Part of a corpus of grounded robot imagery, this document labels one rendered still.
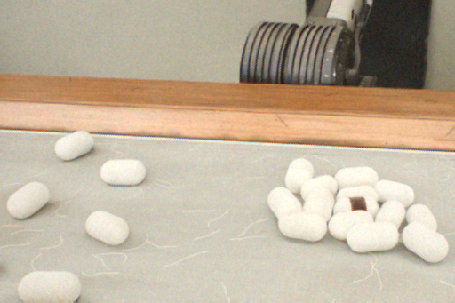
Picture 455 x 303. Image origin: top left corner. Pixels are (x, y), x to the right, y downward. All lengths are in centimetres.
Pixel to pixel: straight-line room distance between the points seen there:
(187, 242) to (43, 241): 10
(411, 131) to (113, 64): 224
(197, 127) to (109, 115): 9
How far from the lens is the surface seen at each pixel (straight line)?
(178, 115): 66
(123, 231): 47
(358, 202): 48
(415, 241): 45
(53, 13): 284
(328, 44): 84
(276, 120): 64
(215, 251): 46
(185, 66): 269
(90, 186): 57
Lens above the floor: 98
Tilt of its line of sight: 22 degrees down
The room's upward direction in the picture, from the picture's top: straight up
